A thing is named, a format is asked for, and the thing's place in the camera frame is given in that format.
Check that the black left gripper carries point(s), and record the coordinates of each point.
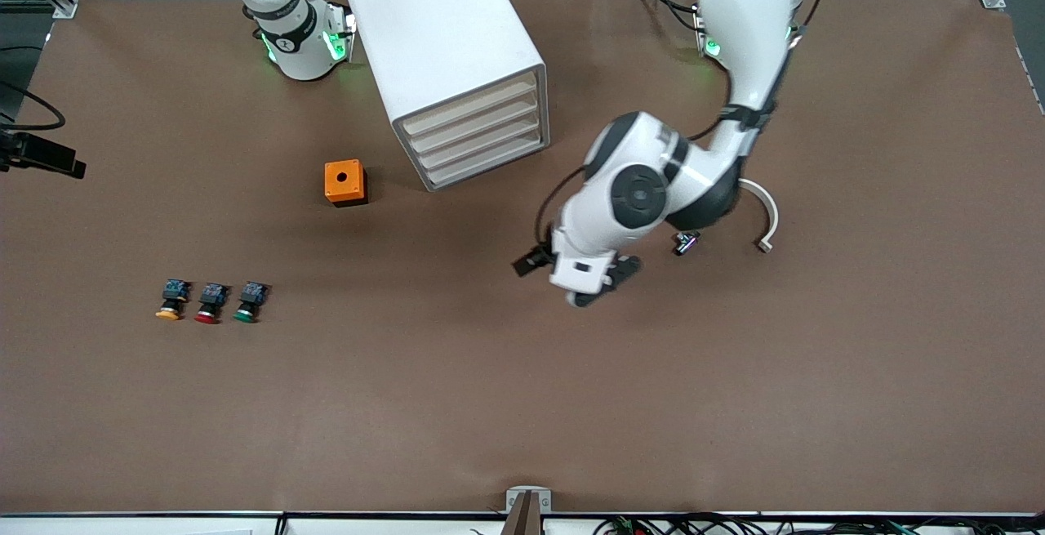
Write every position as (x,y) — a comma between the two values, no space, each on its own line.
(539,257)

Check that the green push button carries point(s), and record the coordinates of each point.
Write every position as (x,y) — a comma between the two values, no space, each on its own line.
(249,303)

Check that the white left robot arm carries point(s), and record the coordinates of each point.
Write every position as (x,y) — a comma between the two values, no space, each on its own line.
(637,192)

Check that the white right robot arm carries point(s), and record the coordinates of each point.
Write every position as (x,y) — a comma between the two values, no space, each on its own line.
(294,45)

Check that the yellow push button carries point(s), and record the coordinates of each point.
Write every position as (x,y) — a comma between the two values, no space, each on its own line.
(171,300)

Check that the red push button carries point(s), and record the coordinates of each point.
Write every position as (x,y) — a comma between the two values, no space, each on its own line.
(211,303)

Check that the brown table mat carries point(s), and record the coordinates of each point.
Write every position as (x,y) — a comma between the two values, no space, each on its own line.
(522,404)

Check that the orange box with hole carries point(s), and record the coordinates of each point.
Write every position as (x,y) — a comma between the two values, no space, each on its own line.
(335,189)

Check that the silver key switch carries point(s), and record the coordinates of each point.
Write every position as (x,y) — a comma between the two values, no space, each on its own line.
(687,242)

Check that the white curved bracket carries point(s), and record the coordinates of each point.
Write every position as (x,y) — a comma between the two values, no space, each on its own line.
(774,220)

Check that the grey metal table bracket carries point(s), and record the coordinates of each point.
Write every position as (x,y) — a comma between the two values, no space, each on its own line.
(513,496)

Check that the brown upright post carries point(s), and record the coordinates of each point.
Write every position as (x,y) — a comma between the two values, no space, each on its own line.
(522,519)

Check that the white table edge rail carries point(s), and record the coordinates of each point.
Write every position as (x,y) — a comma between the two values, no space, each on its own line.
(122,525)

